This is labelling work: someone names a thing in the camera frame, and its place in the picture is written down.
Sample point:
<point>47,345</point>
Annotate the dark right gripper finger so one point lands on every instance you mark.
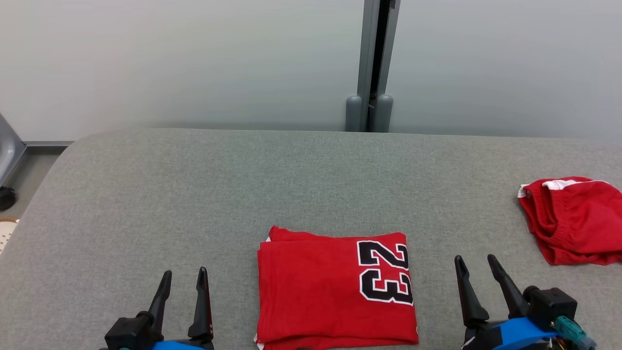
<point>469,294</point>
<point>508,287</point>

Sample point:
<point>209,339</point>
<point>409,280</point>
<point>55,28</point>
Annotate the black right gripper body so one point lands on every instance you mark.
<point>481,338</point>

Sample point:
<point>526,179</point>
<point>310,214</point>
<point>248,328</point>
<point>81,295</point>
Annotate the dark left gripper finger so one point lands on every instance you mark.
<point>201,306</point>
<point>160,304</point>

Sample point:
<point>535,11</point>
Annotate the red white-striped shorts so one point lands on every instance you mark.
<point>578,223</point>

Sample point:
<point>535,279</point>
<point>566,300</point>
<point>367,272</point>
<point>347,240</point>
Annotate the red white basketball jersey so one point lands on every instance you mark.
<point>316,291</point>

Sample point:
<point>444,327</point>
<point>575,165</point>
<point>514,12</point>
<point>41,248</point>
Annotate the beige perforated floor object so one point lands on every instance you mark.
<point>7,236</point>

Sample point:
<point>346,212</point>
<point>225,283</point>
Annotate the black round floor object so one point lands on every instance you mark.
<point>7,199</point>

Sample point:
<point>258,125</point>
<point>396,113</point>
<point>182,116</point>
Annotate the grey metal panel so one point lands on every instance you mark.
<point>8,148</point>

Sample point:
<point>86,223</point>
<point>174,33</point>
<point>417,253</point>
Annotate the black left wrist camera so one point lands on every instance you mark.
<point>129,333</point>

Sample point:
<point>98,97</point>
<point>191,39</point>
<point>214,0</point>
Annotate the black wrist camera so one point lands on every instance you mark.
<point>551,306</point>
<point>129,333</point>

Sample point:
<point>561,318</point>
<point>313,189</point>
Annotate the blue right camera mount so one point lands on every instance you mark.
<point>525,335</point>

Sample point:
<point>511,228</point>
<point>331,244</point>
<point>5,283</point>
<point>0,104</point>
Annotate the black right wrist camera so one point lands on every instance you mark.
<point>551,306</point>

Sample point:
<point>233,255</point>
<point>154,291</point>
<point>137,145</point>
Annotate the grey floor rail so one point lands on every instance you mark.
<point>48,144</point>

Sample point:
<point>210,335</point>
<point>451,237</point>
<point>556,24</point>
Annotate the grey cylindrical post bumper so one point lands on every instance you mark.
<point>384,114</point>
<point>354,114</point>

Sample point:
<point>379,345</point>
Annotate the grey metal partition post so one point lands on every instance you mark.
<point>368,48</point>

